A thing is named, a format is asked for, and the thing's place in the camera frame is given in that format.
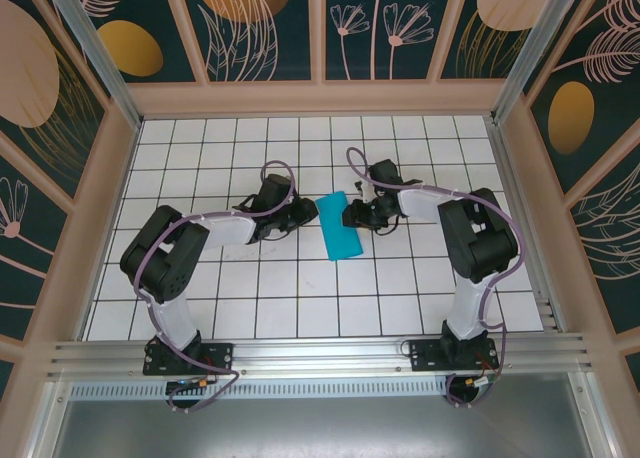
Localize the slotted grey cable duct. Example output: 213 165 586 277
69 380 451 400

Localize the grey metal shelf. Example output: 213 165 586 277
29 377 621 458

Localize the small circuit board yellow connector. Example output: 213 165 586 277
167 377 221 393
462 372 504 392

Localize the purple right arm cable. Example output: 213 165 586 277
346 147 525 410

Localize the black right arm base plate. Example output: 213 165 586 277
408 337 499 374

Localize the aluminium corner post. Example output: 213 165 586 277
39 0 144 129
492 0 586 124

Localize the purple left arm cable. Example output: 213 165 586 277
130 160 297 414

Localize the aluminium side rail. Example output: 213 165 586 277
487 117 569 334

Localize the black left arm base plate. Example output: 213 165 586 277
143 341 235 377

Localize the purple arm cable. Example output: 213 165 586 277
130 160 297 414
346 147 525 410

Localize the aluminium mounting rail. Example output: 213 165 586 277
47 332 594 382

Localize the teal cloth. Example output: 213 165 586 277
315 190 365 262

